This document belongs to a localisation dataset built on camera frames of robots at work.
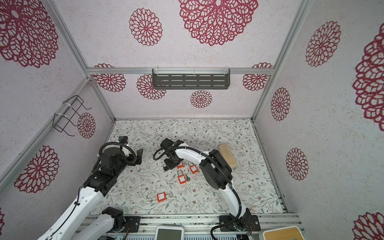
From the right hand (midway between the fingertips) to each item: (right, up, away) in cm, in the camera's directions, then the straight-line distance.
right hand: (171, 163), depth 93 cm
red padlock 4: (-4, -16, -12) cm, 20 cm away
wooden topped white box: (+57, -27, -26) cm, 68 cm away
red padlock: (+6, -2, -1) cm, 7 cm away
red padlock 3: (+7, -8, -5) cm, 12 cm away
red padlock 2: (+14, -3, -1) cm, 14 cm away
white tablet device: (+3, -27, -25) cm, 37 cm away
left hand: (-18, +9, -15) cm, 25 cm away
